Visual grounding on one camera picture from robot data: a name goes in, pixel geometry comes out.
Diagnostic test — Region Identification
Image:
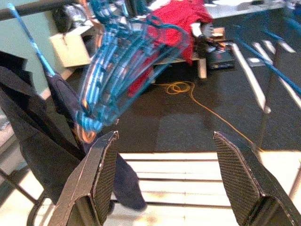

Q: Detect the white low table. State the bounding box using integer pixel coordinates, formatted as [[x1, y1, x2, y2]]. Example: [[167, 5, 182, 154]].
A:
[[150, 55, 207, 80]]

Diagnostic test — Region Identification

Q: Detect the white shelf unit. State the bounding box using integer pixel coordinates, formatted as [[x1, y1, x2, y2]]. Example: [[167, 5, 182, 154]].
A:
[[48, 22, 96, 69]]

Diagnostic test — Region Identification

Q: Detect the navy blue shirt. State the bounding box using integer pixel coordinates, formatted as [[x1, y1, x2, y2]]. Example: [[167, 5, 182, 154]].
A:
[[46, 72, 148, 210]]

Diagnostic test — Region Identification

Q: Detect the red cloth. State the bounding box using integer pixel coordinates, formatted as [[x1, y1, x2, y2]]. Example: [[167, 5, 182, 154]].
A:
[[128, 0, 214, 97]]

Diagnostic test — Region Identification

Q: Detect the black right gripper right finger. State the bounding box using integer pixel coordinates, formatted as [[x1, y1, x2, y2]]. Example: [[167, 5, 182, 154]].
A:
[[213, 130, 301, 226]]

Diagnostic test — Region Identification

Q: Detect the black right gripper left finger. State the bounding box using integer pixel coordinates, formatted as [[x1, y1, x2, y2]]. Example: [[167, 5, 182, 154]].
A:
[[48, 130, 119, 226]]

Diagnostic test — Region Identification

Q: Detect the orange cable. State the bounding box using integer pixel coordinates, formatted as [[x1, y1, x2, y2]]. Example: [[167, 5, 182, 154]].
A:
[[150, 81, 265, 153]]

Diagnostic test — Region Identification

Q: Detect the black cloth garment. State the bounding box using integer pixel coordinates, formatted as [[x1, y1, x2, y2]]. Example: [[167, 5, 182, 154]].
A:
[[0, 50, 89, 205]]

